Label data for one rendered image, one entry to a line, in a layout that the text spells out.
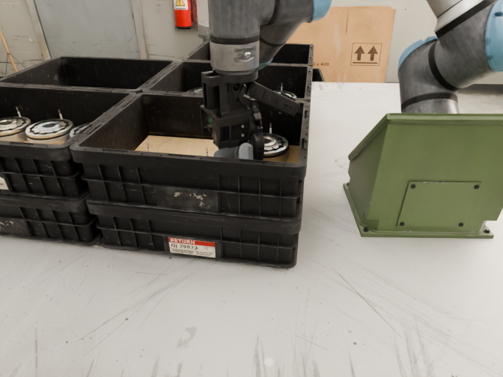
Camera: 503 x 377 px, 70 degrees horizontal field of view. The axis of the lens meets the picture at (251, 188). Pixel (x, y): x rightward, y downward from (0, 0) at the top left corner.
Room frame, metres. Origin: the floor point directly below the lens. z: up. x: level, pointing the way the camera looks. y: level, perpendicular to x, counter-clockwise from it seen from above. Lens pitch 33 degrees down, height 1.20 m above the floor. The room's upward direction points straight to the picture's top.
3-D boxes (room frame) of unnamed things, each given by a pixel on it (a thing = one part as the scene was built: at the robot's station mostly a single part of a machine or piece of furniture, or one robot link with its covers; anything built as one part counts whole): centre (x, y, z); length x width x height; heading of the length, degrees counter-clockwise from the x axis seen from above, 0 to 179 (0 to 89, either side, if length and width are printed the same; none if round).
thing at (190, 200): (0.65, 0.09, 0.87); 0.40 x 0.30 x 0.11; 81
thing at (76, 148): (0.65, 0.09, 0.92); 0.40 x 0.30 x 0.02; 81
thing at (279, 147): (0.70, -0.03, 0.86); 0.10 x 0.10 x 0.01
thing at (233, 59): (0.57, 0.02, 1.07); 0.08 x 0.08 x 0.05
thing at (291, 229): (0.65, 0.09, 0.76); 0.40 x 0.30 x 0.12; 81
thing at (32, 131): (0.78, 0.47, 0.86); 0.10 x 0.10 x 0.01
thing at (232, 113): (0.57, 0.03, 0.99); 0.09 x 0.08 x 0.12; 119
